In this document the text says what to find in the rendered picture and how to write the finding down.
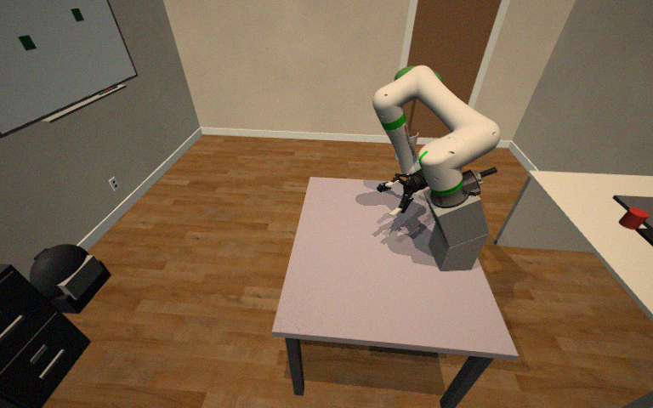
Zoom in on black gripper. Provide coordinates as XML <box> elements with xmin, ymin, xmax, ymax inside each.
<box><xmin>385</xmin><ymin>173</ymin><xmax>424</xmax><ymax>217</ymax></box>

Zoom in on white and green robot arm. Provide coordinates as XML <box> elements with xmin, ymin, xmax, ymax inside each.
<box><xmin>372</xmin><ymin>65</ymin><xmax>501</xmax><ymax>208</ymax></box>

